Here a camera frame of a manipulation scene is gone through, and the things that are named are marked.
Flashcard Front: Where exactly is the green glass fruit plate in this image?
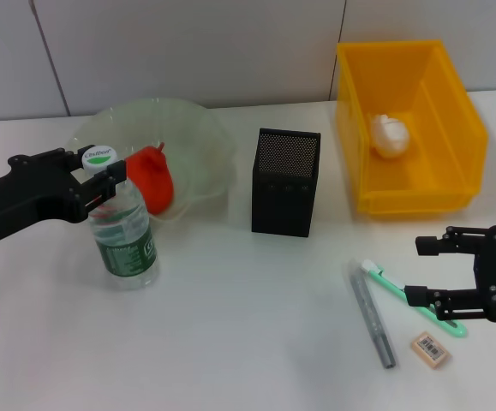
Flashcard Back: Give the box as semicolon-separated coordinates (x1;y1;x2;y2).
68;98;236;224

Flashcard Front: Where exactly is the beige eraser with barcode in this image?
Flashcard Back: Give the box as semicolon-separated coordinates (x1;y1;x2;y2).
410;331;451;367

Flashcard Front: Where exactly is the grey pen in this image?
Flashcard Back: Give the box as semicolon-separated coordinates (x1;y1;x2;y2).
349;258;400;371

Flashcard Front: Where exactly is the clear water bottle green label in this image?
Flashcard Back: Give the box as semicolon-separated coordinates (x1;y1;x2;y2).
81;145;161;292

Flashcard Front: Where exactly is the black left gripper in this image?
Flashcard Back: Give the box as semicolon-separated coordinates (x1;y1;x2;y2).
0;146;128;247

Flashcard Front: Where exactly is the orange knitted toy fruit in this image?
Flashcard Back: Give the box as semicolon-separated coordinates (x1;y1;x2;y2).
123;143;176;217

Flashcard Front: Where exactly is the white paper ball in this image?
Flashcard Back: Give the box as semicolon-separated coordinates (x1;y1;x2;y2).
368;112;411;160

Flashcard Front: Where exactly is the black mesh pen holder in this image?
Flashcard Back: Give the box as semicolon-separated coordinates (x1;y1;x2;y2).
250;127;322;239

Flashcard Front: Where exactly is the yellow plastic bin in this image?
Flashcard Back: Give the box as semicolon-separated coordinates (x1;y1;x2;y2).
335;39;489;217

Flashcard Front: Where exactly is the green utility knife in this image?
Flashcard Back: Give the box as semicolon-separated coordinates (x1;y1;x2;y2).
360;259;469;338

